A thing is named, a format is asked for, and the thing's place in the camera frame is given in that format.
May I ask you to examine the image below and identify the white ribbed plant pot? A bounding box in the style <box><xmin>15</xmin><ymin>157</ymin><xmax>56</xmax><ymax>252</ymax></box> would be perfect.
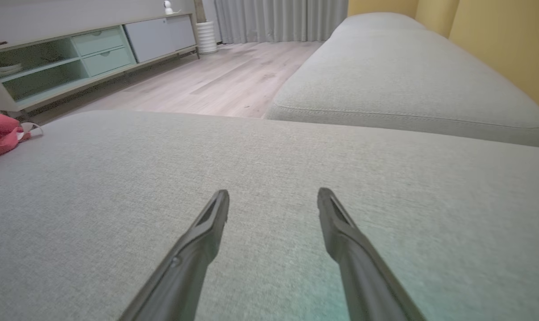
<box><xmin>196</xmin><ymin>21</ymin><xmax>218</xmax><ymax>55</ymax></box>

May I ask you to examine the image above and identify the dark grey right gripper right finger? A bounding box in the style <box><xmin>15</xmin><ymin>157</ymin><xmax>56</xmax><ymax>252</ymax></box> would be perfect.
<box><xmin>317</xmin><ymin>187</ymin><xmax>427</xmax><ymax>321</ymax></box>

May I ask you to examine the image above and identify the stack of white plates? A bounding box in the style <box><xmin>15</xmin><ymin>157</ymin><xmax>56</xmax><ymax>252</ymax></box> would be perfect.
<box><xmin>0</xmin><ymin>62</ymin><xmax>24</xmax><ymax>79</ymax></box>

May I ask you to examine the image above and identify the grey pleated curtain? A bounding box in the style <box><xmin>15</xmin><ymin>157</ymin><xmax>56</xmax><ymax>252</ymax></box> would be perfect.
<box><xmin>214</xmin><ymin>0</ymin><xmax>349</xmax><ymax>44</ymax></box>

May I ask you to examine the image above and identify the low TV cabinet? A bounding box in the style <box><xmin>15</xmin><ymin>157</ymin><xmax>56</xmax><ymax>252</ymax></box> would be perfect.
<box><xmin>0</xmin><ymin>13</ymin><xmax>199</xmax><ymax>113</ymax></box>

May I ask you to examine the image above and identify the grey cabinet door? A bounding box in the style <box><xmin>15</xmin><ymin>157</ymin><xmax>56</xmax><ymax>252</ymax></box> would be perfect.
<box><xmin>166</xmin><ymin>15</ymin><xmax>197</xmax><ymax>51</ymax></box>
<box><xmin>124</xmin><ymin>20</ymin><xmax>172</xmax><ymax>63</ymax></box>

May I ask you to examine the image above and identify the pale green cabinet drawer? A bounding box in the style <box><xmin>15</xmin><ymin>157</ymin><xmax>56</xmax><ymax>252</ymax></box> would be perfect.
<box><xmin>81</xmin><ymin>46</ymin><xmax>136</xmax><ymax>77</ymax></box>
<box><xmin>71</xmin><ymin>27</ymin><xmax>126</xmax><ymax>57</ymax></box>

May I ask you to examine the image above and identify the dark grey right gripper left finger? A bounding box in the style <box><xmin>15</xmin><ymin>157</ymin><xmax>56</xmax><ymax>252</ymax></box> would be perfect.
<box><xmin>118</xmin><ymin>189</ymin><xmax>230</xmax><ymax>321</ymax></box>

